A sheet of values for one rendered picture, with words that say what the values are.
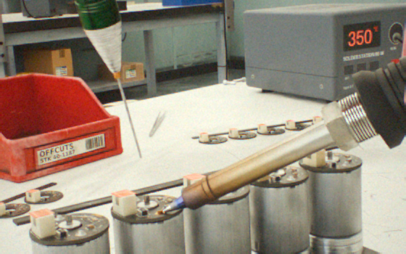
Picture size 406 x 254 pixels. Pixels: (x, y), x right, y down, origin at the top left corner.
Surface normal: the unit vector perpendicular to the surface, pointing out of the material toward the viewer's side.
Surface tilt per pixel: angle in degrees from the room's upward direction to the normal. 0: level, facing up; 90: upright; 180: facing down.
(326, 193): 90
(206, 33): 90
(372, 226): 0
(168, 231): 90
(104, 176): 0
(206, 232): 90
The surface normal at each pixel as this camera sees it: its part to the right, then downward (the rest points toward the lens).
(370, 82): 0.08, -0.75
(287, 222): 0.18, 0.19
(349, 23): 0.54, 0.14
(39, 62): -0.66, 0.21
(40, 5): -0.44, 0.21
